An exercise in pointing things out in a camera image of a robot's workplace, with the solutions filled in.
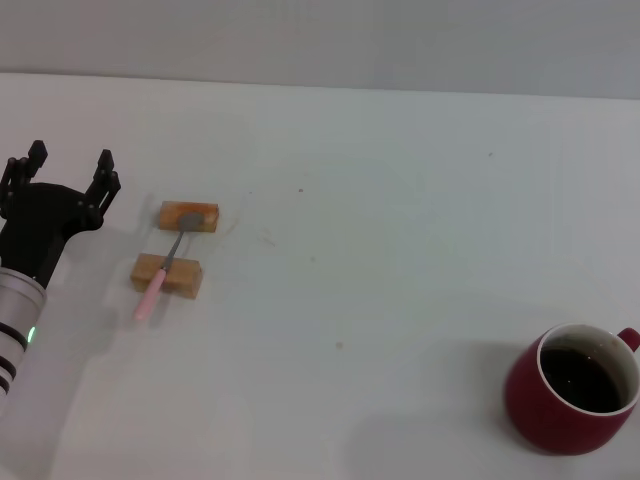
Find red ceramic cup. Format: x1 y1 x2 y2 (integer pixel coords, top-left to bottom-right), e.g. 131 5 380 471
503 322 640 457

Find plain notched wooden block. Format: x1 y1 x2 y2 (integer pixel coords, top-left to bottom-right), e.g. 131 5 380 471
129 252 204 301

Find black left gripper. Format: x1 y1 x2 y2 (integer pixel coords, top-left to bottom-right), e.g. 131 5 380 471
0 140 123 292

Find dark coffee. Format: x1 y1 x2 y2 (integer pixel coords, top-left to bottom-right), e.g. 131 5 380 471
540 345 623 415

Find stained wooden block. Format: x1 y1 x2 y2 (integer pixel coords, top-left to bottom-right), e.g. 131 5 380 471
158 200 222 235

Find pink handled metal spoon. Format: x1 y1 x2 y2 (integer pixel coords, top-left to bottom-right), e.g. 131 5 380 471
132 212 205 323

